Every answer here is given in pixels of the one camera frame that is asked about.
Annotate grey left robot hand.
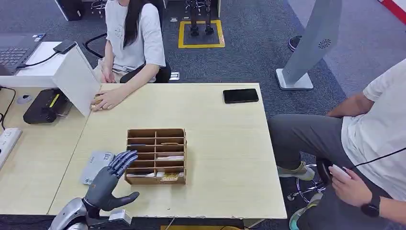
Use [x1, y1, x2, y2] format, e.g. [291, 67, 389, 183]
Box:
[83, 150, 140, 212]

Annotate stack of patterned cards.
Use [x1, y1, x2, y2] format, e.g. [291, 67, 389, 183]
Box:
[90, 93, 104, 111]

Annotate grey flat card case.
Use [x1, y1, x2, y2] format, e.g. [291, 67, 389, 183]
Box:
[79, 150, 116, 186]

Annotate wooden slotted card box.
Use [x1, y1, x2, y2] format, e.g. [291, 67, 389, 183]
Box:
[124, 128, 188, 186]

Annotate yellow printed card in box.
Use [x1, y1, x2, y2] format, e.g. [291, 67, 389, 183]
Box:
[160, 172, 181, 182]

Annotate black desktop printer device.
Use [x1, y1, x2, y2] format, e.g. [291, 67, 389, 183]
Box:
[23, 88, 73, 125]

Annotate white power strip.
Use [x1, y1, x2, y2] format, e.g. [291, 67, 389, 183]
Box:
[0, 127, 23, 170]

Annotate white desk riser box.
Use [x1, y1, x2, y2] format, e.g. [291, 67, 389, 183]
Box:
[0, 41, 102, 118]

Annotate grey round desk grommet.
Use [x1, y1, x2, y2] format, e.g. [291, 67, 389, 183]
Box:
[16, 94, 34, 105]

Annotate black office chair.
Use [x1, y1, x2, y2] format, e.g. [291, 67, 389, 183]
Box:
[83, 33, 172, 84]

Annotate black power adapter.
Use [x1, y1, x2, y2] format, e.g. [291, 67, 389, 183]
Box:
[52, 40, 78, 55]

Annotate person across the desk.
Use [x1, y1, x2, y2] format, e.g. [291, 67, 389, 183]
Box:
[90, 0, 167, 111]

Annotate dark grey laptop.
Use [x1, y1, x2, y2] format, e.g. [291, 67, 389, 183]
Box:
[0, 33, 47, 76]

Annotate black smartphone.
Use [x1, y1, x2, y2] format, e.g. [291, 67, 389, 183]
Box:
[222, 88, 260, 105]

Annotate yellow floor tape square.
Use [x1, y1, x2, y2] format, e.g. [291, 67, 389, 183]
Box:
[178, 19, 226, 49]

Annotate black cabinet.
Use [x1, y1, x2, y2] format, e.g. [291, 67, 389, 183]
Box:
[54, 0, 86, 22]

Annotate black robot legs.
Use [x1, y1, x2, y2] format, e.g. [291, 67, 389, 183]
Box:
[185, 0, 215, 36]

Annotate chrome stool base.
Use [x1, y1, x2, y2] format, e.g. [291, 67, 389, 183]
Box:
[286, 163, 328, 204]

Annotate round black floor base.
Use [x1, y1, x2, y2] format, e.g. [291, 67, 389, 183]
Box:
[287, 34, 302, 53]

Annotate grey slanted kiosk stand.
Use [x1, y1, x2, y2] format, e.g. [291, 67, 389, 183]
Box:
[275, 0, 343, 91]

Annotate person seated beside desk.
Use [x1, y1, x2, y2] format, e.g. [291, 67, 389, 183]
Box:
[268, 58, 406, 230]

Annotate black wrist watch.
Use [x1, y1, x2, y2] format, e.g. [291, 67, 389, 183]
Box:
[361, 193, 382, 219]

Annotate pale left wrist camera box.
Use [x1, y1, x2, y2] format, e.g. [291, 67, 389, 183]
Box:
[91, 209, 133, 230]

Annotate black power strip cable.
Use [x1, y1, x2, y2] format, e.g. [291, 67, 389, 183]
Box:
[0, 85, 17, 131]

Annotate black adapter cable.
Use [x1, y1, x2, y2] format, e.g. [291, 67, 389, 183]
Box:
[16, 51, 58, 69]

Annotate thin black cable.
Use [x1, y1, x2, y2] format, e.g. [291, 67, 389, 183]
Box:
[350, 147, 406, 170]

